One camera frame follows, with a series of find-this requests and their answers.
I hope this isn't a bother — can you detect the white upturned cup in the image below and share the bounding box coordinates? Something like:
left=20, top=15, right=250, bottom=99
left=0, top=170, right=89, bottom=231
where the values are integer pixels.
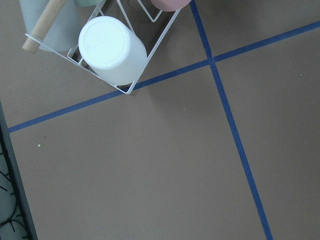
left=78, top=16, right=147, bottom=86

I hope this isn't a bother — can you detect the pink cup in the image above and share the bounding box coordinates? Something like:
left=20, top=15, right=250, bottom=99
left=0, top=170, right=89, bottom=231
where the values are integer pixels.
left=151, top=0, right=191, bottom=12

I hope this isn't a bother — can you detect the grey upturned cup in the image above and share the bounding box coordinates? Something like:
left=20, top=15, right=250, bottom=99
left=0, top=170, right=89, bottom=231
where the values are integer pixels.
left=19, top=0, right=82, bottom=52

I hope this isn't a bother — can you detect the white wire cup rack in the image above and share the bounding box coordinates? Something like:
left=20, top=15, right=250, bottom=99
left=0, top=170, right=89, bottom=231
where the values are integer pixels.
left=24, top=0, right=182, bottom=96

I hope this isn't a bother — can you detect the wooden rack handle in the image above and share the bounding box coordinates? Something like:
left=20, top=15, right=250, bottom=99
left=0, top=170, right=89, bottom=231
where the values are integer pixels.
left=22, top=0, right=67, bottom=54

